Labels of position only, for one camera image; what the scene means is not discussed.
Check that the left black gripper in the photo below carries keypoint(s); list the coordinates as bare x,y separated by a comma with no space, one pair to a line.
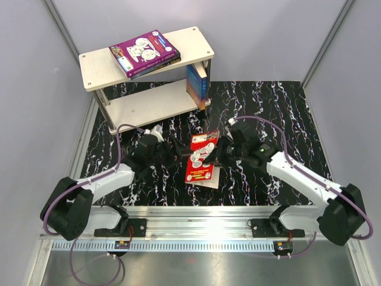
175,154

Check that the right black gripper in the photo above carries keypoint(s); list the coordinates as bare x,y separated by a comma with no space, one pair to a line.
216,155

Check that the red puzzle book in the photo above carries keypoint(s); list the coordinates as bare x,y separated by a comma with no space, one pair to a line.
198,172

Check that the blue Jane Eyre book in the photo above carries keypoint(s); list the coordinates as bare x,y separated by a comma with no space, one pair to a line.
197,84

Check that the black book with circles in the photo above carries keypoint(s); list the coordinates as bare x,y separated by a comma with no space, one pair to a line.
169,62

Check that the purple puzzle book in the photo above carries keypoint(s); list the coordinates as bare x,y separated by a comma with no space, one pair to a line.
142,52

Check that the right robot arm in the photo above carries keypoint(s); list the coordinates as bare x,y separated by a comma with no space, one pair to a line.
338,211

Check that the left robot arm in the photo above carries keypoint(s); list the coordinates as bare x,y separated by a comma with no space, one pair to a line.
70,210

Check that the black marble pattern mat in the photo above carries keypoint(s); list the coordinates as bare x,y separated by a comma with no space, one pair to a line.
276,108

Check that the white two-tier wooden shelf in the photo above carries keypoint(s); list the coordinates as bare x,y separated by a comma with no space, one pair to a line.
124,103

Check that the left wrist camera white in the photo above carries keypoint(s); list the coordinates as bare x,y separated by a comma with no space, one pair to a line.
157,131

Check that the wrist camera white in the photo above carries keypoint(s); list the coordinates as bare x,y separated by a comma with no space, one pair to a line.
157,131
231,121

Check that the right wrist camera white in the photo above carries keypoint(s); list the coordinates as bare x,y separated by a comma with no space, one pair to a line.
231,121

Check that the aluminium mounting rail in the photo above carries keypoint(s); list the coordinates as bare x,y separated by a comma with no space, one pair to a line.
214,223

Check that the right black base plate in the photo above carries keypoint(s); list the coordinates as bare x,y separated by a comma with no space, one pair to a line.
262,228

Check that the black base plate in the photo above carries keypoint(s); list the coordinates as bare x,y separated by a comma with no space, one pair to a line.
127,227
262,228

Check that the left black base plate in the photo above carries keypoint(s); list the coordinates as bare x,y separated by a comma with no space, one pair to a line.
127,227

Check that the white slotted cable duct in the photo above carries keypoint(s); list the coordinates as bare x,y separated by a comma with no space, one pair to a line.
166,246

